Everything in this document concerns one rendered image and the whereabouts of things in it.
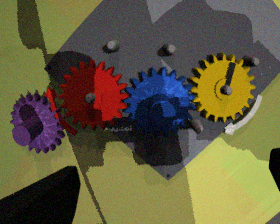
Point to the grey board with short pegs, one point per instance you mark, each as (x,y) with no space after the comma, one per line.
(136,35)

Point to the blue gear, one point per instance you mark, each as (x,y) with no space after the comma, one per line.
(159,103)

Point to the white curved arrow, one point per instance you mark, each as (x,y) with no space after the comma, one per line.
(230,128)

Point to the purple gear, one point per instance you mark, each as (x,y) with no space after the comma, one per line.
(35,124)

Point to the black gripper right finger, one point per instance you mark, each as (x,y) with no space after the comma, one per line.
(274,165)

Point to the red gear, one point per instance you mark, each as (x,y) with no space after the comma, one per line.
(106,88)

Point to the yellow gear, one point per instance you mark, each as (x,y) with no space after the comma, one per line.
(208,85)

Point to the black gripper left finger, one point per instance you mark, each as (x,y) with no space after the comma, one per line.
(51,200)

